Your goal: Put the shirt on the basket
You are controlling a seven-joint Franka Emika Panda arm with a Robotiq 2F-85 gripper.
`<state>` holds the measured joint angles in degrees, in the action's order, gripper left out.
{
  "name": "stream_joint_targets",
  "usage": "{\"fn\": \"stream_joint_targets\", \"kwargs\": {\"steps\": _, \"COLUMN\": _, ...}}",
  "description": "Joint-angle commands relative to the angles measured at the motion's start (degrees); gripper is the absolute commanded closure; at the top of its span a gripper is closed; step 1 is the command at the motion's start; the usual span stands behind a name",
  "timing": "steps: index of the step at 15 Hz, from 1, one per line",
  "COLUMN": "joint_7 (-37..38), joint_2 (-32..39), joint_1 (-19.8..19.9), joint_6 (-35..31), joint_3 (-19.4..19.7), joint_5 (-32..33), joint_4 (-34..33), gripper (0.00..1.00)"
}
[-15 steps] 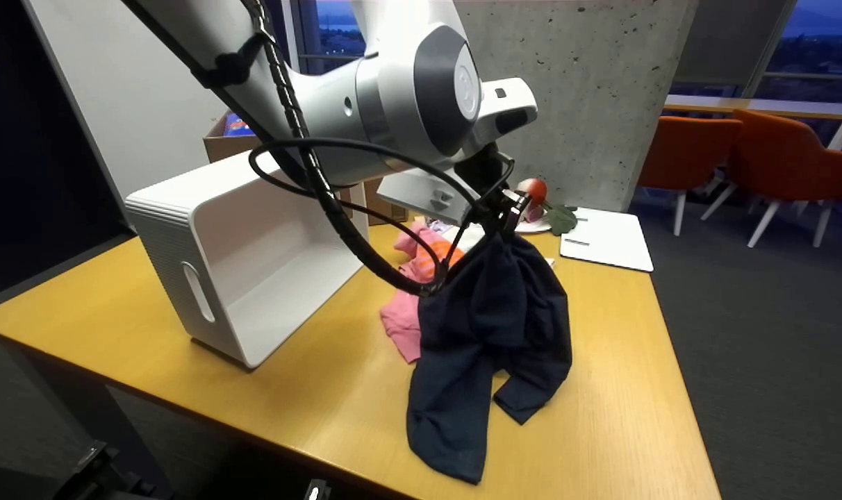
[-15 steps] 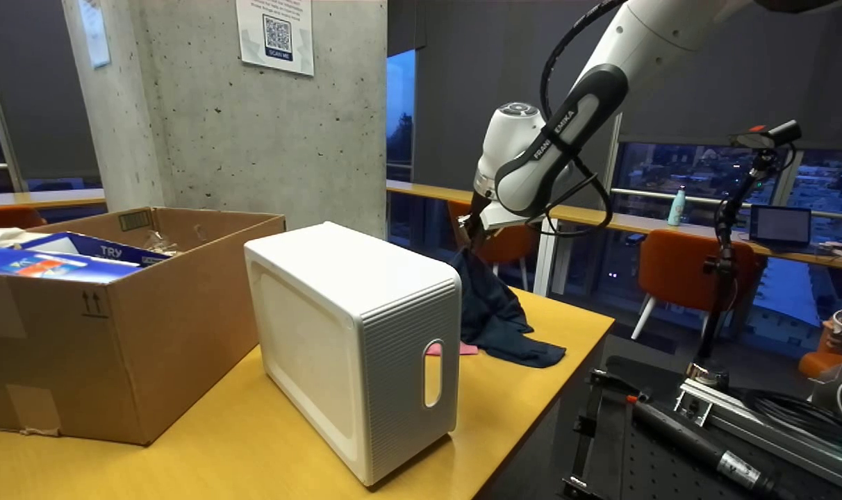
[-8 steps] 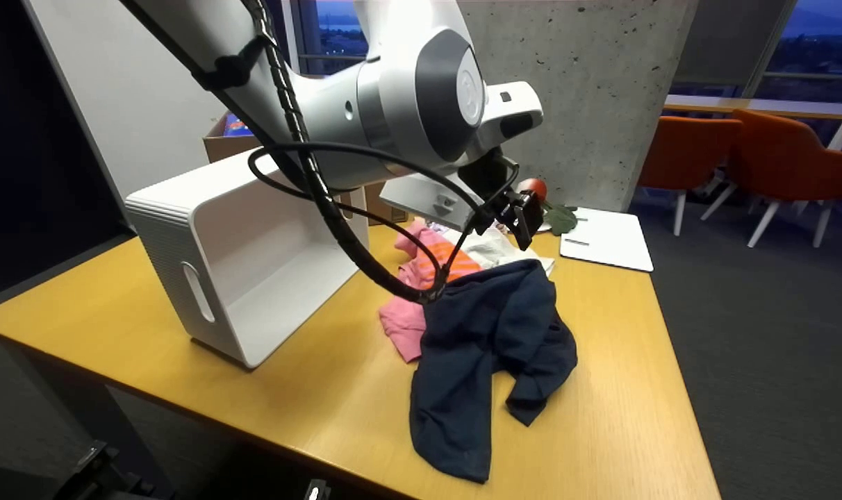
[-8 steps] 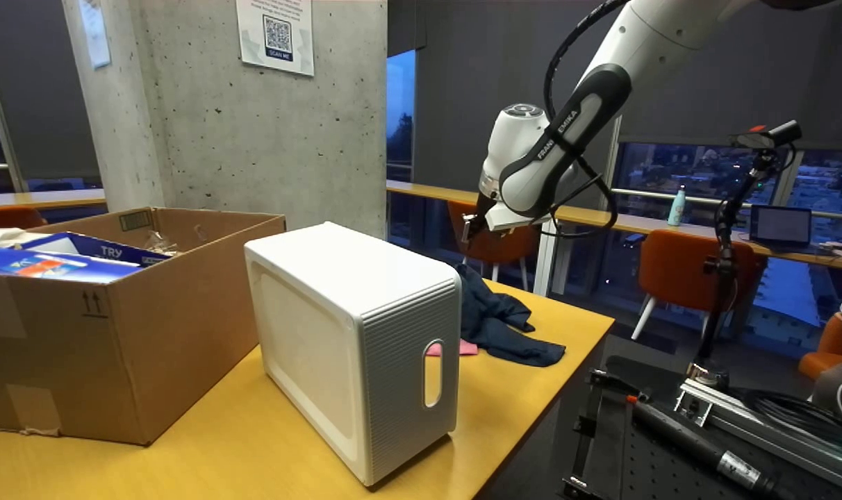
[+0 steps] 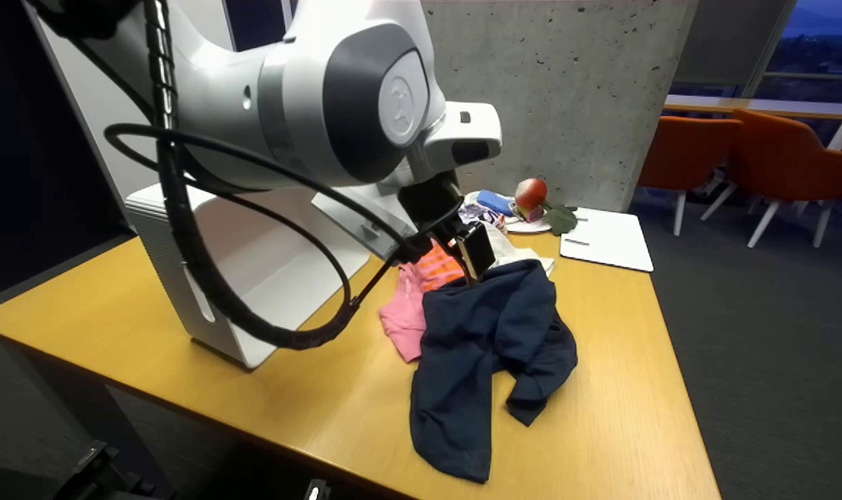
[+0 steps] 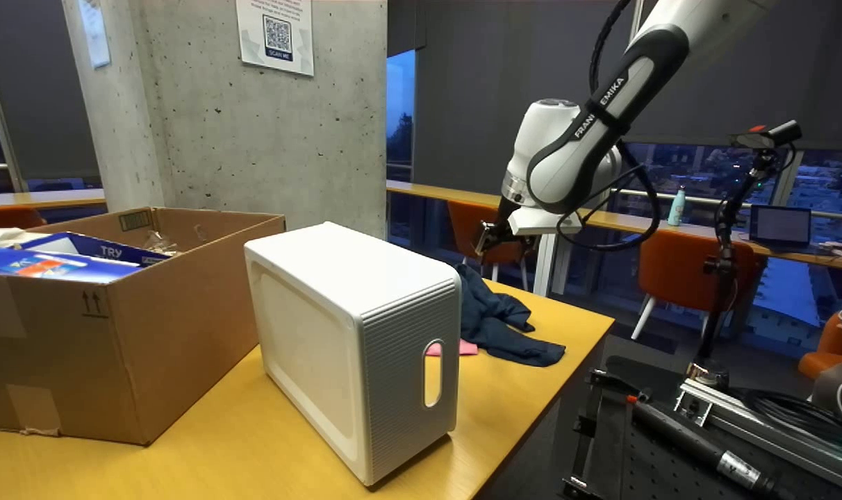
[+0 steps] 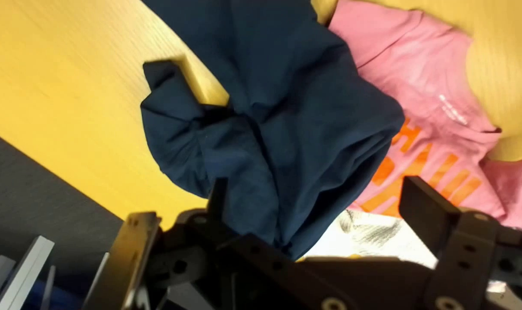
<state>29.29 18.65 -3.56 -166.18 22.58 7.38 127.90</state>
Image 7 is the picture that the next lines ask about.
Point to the pink shirt orange print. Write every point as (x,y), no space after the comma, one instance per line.
(432,86)

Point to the navy blue shirt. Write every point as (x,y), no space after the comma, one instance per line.
(282,113)

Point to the aluminium rail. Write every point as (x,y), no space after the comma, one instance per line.
(24,268)

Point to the white cloth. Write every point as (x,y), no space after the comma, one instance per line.
(373,234)

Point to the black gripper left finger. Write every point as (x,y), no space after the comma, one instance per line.
(139,268)

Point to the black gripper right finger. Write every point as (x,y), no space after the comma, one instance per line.
(459,251)

